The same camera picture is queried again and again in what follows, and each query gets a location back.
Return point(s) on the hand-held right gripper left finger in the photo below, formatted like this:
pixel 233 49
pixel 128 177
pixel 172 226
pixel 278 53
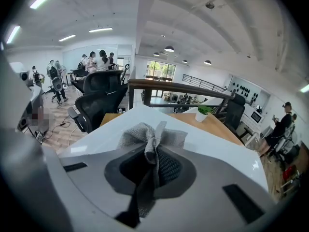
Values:
pixel 112 175

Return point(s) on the black metal balcony railing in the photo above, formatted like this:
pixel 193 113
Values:
pixel 202 82

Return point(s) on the dark wooden handrail railing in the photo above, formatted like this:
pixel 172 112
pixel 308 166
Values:
pixel 178 86

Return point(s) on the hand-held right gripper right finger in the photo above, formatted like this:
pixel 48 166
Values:
pixel 188 175

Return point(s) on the black padded office chair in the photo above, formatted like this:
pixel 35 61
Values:
pixel 234 112

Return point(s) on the wall panel with black items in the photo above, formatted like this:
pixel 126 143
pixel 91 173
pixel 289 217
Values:
pixel 248 91

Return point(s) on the white board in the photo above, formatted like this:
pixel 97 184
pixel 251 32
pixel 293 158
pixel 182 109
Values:
pixel 135 122

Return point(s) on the small potted plant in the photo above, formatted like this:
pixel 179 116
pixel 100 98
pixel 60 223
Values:
pixel 202 113

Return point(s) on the glass window door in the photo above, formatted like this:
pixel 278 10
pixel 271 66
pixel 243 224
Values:
pixel 160 70

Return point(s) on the black mesh office chair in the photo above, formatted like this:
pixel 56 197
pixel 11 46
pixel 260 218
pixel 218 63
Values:
pixel 101 105

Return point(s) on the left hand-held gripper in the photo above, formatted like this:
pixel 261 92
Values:
pixel 24 122

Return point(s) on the grey cloth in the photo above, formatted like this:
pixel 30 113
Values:
pixel 154 136

